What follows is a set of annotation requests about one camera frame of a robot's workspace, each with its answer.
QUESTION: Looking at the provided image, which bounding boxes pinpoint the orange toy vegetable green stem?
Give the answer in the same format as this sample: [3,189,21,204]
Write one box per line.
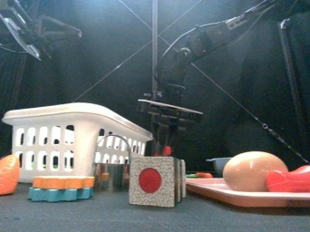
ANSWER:
[186,171,214,179]

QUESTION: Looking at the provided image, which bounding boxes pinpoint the green block red circle face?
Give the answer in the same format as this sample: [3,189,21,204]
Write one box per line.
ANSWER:
[127,155,187,208]

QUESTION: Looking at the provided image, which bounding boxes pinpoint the white slotted plastic basket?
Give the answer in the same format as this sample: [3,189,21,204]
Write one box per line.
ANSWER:
[1,101,155,184]

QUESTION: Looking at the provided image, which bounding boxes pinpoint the peach toy egg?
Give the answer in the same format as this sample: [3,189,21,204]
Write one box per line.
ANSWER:
[222,150,290,193]

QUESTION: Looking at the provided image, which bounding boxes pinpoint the pink plastic tray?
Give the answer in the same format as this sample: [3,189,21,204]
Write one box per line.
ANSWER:
[186,177,310,208]

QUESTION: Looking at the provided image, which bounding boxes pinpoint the orange toy gear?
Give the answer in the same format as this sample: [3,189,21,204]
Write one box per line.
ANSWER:
[32,176,96,190]

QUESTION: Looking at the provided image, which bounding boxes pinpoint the teal toy gear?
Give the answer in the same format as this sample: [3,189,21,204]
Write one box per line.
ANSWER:
[27,187,95,203]

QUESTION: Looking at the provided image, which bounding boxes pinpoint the red toy piece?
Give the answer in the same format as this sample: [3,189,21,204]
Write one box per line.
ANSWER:
[265,165,310,193]

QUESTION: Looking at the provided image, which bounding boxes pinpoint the orange toy carrot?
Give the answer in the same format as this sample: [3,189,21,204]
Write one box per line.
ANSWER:
[0,154,21,197]

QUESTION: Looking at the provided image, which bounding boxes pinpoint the thin diagonal brace wire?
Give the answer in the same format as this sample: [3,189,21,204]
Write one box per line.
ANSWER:
[118,0,310,165]
[72,0,203,102]

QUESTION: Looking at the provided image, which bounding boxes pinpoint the grey vertical frame rod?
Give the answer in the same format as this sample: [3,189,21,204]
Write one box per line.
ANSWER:
[151,0,160,101]

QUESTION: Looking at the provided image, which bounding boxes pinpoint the black upright frame bar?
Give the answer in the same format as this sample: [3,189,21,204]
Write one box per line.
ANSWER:
[278,17,310,143]

